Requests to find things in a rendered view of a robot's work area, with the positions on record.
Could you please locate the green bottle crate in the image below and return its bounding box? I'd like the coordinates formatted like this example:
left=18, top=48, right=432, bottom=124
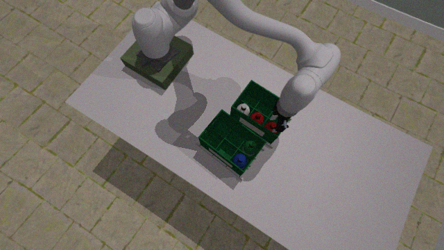
left=200, top=113, right=266, bottom=176
left=230, top=84, right=281, bottom=144

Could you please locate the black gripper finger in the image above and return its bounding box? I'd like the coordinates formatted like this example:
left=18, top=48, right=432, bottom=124
left=272, top=117, right=289, bottom=133
left=270, top=100, right=278, bottom=120

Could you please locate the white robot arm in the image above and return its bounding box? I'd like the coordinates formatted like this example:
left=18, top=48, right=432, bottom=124
left=132, top=0, right=341, bottom=117

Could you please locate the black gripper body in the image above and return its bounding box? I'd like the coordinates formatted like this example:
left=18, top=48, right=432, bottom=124
left=276, top=107, right=290, bottom=122

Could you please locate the blue bottle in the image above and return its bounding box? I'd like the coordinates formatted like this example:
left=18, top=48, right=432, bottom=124
left=232, top=153, right=248, bottom=169

